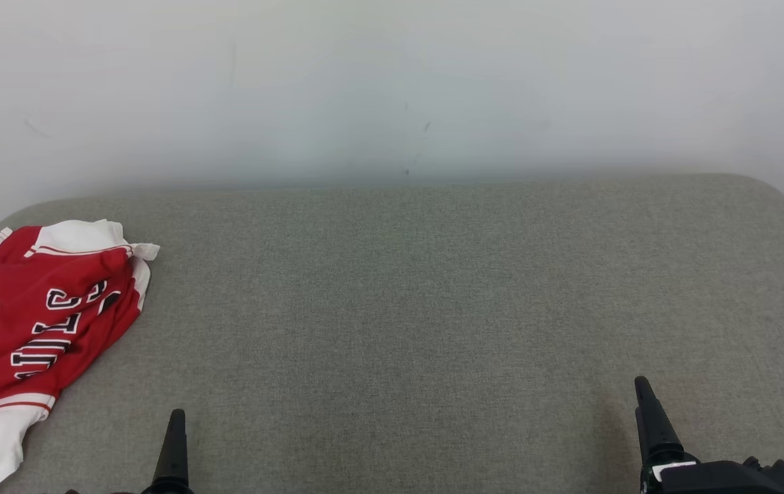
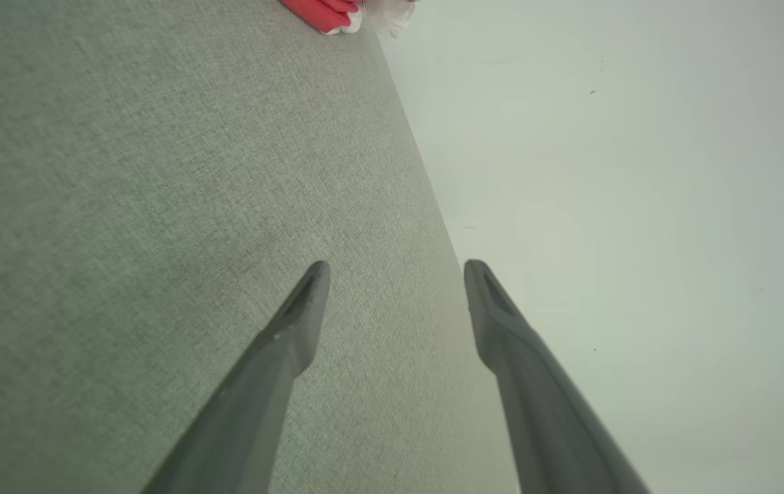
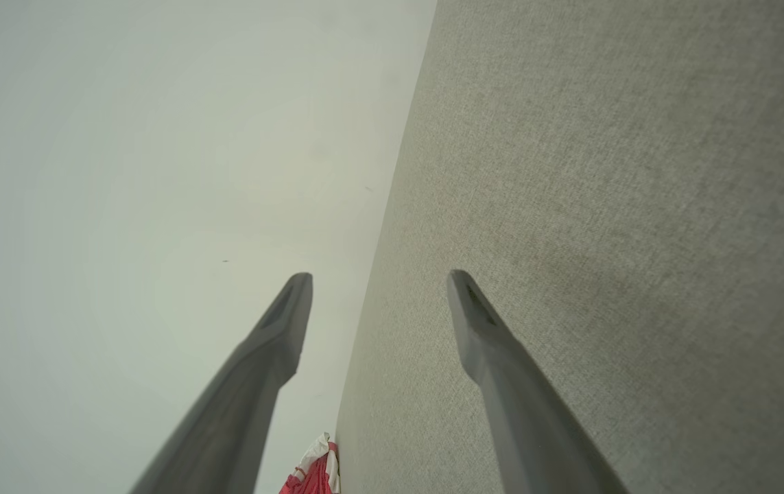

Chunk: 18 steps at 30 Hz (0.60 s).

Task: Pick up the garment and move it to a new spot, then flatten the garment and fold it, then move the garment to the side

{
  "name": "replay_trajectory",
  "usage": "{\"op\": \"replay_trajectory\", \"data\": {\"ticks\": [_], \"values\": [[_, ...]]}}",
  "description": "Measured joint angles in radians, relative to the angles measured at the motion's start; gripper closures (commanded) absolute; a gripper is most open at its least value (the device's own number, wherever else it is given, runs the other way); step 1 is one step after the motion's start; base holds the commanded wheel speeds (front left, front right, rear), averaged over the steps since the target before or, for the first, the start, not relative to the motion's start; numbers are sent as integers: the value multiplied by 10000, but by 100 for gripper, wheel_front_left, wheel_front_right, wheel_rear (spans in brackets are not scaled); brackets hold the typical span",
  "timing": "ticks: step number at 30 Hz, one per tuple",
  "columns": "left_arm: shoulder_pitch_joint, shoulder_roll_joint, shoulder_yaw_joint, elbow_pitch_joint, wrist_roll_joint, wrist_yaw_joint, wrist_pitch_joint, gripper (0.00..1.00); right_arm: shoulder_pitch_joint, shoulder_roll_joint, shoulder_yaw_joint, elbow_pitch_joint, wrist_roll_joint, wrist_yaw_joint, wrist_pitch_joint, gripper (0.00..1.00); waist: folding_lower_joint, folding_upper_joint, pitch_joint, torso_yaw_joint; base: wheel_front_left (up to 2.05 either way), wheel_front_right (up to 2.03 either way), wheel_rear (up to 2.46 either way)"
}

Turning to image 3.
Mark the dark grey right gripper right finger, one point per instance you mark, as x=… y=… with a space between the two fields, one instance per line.
x=529 y=425

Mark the red garment with black lettering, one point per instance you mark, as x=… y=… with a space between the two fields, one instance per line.
x=313 y=477

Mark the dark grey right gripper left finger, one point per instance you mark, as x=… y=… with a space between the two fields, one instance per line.
x=234 y=412

